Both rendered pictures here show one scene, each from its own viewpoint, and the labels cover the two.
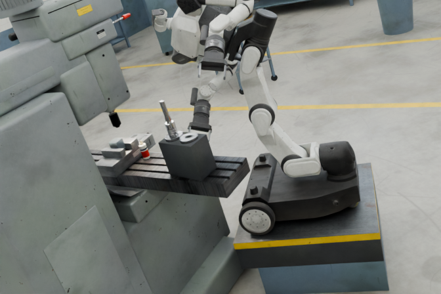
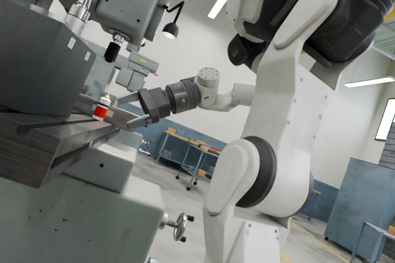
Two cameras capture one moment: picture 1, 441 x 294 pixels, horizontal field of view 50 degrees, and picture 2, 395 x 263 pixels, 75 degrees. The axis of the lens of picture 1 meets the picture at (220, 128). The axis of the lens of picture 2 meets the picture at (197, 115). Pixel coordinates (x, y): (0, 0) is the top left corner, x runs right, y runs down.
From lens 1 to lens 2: 2.15 m
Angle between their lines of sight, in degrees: 49
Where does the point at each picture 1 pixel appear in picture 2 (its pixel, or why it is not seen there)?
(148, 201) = not seen: hidden behind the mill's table
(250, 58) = (305, 7)
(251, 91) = (265, 103)
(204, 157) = (11, 55)
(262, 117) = (235, 161)
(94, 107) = not seen: outside the picture
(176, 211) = (42, 210)
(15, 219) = not seen: outside the picture
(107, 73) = not seen: outside the picture
